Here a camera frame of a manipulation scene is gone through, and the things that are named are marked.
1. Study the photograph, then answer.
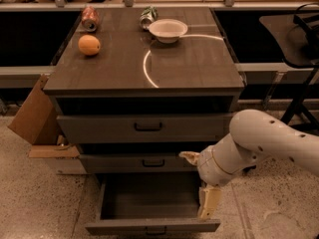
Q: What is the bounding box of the orange fruit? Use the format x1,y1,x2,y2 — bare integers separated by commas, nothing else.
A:
78,35,101,56

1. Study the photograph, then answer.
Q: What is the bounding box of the white paper bowl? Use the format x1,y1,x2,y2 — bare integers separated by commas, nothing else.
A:
149,19,188,44

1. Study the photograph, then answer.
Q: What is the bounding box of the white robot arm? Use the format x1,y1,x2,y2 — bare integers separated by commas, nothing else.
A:
179,110,319,220

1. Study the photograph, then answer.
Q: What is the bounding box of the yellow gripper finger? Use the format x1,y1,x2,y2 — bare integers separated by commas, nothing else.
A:
197,185,221,220

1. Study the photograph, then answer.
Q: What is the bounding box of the red soda can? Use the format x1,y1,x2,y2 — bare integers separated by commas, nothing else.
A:
81,6,100,32

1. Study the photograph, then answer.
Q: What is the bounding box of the grey drawer cabinet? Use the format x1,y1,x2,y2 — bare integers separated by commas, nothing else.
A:
43,6,246,181

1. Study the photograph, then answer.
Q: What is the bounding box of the grey drawer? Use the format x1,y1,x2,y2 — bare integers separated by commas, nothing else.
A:
57,114,231,143
80,152,195,173
86,171,220,236

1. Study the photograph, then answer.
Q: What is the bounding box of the grey bottom drawer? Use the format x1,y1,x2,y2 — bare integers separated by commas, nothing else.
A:
86,171,220,236

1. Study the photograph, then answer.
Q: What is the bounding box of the grey top drawer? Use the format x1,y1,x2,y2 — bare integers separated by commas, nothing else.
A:
57,114,231,143

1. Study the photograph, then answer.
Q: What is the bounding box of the brown cardboard box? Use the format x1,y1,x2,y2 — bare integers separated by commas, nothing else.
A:
7,75,88,176

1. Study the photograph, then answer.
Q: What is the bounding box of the grey middle drawer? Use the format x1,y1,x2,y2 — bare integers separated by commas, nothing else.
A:
80,152,195,173

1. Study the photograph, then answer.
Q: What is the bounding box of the black side table stand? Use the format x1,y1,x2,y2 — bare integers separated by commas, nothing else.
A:
242,2,319,174

